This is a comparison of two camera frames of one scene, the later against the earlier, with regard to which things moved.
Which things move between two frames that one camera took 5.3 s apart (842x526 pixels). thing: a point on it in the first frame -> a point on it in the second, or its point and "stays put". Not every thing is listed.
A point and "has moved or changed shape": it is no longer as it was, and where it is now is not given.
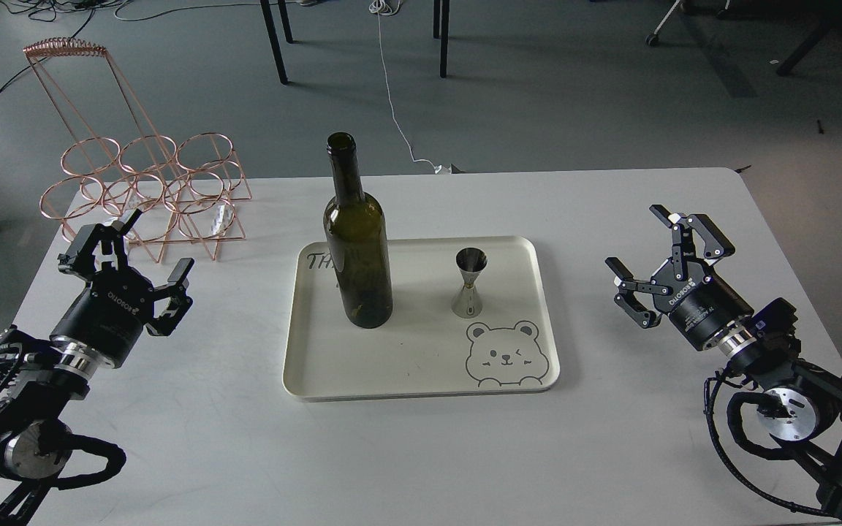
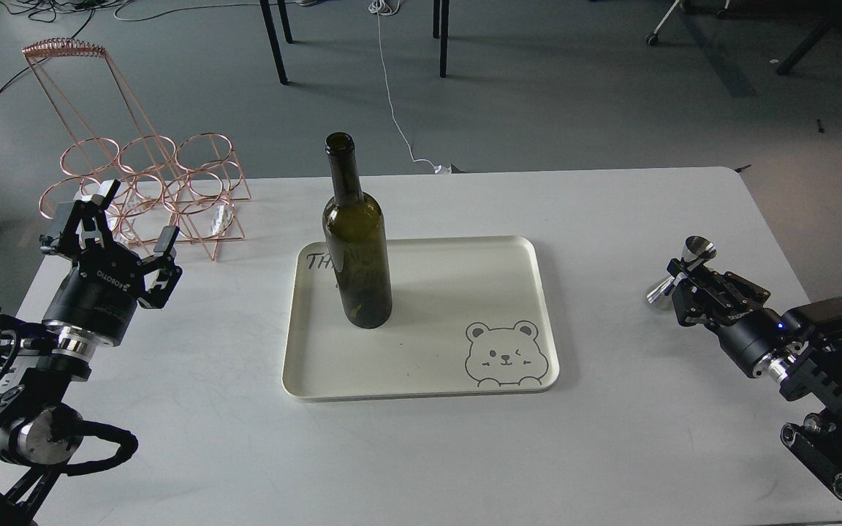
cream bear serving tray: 425,348 stays put
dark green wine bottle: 357,240 stays put
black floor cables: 54,9 stays put
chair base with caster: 653,39 stays put
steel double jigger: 470,261 has moved or changed shape
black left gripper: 110,314 -> 99,298
